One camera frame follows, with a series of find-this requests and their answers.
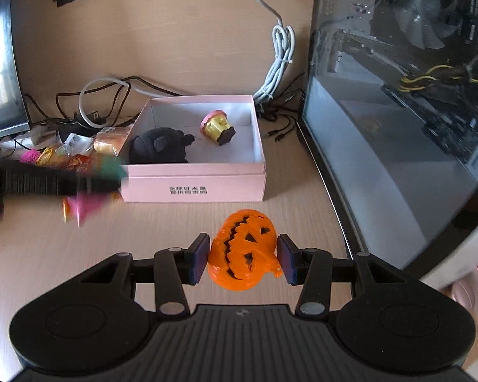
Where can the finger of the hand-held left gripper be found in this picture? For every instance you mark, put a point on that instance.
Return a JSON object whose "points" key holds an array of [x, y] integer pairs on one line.
{"points": [[44, 181]]}

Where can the bread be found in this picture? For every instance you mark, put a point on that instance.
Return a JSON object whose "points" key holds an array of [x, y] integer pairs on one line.
{"points": [[111, 140]]}

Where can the black plush toy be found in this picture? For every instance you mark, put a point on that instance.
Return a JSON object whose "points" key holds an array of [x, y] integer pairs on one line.
{"points": [[155, 147]]}

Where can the pink gold cupcake toy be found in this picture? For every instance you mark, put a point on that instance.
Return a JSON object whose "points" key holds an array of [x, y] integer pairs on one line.
{"points": [[217, 125]]}

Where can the computer monitor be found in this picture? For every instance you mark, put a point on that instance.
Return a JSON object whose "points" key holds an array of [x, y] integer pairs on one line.
{"points": [[2, 47]]}

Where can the white snack packet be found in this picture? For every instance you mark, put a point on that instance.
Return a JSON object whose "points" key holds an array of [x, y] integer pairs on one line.
{"points": [[79, 142]]}

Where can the pink cardboard box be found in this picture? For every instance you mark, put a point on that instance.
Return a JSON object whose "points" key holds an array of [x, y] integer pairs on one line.
{"points": [[207, 185]]}

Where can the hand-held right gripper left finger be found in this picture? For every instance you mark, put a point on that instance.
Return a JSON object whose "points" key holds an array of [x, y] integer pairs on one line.
{"points": [[201, 260]]}

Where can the pink mesh toy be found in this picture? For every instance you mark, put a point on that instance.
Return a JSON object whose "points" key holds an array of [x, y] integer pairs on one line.
{"points": [[29, 156]]}

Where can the yellow snack packet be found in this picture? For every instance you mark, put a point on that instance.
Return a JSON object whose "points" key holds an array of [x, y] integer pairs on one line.
{"points": [[51, 157]]}

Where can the orange pumpkin toy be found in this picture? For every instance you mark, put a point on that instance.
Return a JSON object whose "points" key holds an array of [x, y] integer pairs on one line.
{"points": [[239, 254]]}

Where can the glass panel computer case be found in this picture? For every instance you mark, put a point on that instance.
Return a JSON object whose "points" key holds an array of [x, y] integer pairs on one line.
{"points": [[402, 107]]}

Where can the red orange snack packet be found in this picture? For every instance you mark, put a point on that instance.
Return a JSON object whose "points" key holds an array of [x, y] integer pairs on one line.
{"points": [[85, 162]]}

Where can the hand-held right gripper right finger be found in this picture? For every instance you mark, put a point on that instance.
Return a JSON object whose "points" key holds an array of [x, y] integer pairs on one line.
{"points": [[285, 260]]}

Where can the white power strip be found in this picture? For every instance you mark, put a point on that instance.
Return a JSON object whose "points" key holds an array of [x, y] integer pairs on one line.
{"points": [[26, 138]]}

